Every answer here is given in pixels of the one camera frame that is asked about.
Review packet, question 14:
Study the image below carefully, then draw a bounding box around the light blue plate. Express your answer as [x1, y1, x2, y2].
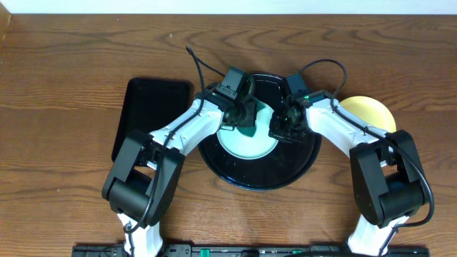
[216, 99, 278, 160]

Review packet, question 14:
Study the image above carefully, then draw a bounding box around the yellow plate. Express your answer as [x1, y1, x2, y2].
[340, 96, 397, 133]

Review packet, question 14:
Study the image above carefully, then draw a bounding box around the green yellow sponge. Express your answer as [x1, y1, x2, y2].
[238, 126, 256, 138]

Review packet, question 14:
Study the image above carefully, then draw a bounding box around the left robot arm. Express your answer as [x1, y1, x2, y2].
[102, 94, 257, 256]

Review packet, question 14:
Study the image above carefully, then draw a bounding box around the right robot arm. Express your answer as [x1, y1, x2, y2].
[268, 95, 434, 256]

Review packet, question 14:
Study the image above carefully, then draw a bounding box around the black round tray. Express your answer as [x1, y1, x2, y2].
[198, 74, 322, 191]

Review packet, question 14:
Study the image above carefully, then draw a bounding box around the black rectangular tray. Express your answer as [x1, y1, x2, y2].
[111, 77, 194, 161]

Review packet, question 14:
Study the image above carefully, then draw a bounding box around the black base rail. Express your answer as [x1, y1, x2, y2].
[71, 243, 431, 257]

